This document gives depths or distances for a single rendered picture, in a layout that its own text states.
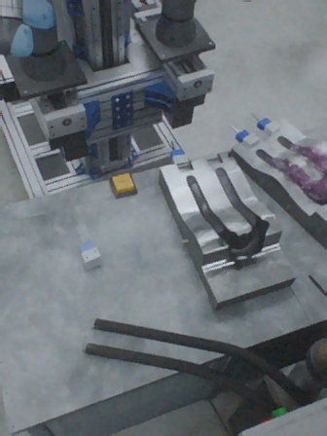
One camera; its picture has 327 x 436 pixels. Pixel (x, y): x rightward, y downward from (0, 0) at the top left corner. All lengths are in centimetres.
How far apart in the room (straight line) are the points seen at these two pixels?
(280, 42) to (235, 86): 60
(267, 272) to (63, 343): 63
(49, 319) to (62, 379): 17
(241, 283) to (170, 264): 23
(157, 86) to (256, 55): 179
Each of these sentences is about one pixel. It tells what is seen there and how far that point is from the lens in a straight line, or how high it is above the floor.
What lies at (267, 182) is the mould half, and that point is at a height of 85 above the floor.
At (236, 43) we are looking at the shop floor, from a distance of 363.
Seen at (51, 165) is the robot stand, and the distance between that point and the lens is 249.
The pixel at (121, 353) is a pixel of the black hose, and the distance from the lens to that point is 133.
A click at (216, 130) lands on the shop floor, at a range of 296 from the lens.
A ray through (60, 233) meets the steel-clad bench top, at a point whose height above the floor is 80.
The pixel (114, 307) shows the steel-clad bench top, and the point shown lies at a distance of 142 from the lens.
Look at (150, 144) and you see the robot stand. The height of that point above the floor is 21.
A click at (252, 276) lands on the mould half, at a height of 86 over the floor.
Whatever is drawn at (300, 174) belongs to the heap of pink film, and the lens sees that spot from 162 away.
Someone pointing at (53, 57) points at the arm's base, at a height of 111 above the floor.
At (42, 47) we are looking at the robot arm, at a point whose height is 116.
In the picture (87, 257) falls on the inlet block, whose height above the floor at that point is 85.
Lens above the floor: 212
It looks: 57 degrees down
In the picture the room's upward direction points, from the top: 5 degrees clockwise
